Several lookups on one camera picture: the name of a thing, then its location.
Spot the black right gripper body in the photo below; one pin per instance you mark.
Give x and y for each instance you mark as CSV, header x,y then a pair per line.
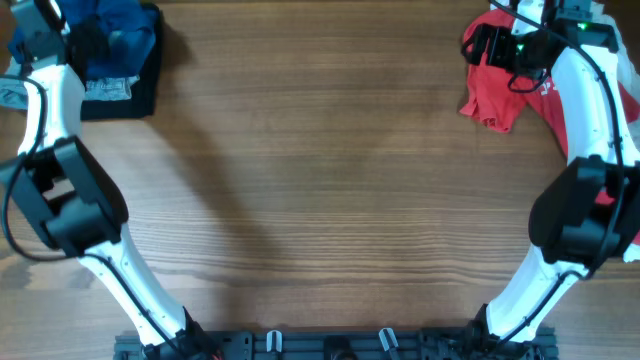
x,y
512,51

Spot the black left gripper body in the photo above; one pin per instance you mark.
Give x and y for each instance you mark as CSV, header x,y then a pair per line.
x,y
90,40

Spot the blue t-shirt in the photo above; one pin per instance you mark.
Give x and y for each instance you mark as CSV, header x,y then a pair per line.
x,y
125,40

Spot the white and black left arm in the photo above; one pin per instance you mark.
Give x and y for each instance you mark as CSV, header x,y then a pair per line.
x,y
60,204

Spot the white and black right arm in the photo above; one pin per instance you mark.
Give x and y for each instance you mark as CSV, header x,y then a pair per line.
x,y
514,316

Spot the white garment under red shirt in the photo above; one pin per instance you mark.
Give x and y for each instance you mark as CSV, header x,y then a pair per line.
x,y
591,211

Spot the red printed t-shirt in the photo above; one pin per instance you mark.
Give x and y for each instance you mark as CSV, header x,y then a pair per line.
x,y
493,105

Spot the folded black garment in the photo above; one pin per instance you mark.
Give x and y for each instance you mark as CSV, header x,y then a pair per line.
x,y
143,92

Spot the folded light blue jeans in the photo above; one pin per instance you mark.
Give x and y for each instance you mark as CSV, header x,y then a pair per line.
x,y
107,89

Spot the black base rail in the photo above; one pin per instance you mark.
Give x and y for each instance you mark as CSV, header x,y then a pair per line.
x,y
424,344

